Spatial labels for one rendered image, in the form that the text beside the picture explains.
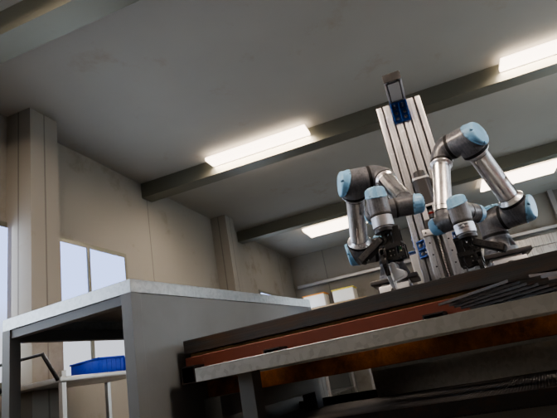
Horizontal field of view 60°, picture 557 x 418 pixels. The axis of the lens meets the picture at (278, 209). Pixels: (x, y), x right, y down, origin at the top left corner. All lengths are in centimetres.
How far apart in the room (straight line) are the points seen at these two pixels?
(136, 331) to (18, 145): 327
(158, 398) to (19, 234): 292
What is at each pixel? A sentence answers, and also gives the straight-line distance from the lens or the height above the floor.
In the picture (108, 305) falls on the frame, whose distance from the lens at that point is 158.
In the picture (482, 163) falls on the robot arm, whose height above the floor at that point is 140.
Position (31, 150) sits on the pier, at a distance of 448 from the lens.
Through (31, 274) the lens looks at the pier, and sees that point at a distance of 409.
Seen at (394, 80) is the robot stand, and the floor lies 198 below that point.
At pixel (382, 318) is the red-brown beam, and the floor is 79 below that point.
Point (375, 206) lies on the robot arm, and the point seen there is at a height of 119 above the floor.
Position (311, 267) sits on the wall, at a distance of 1098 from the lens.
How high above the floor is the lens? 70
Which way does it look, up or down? 19 degrees up
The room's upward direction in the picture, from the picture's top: 11 degrees counter-clockwise
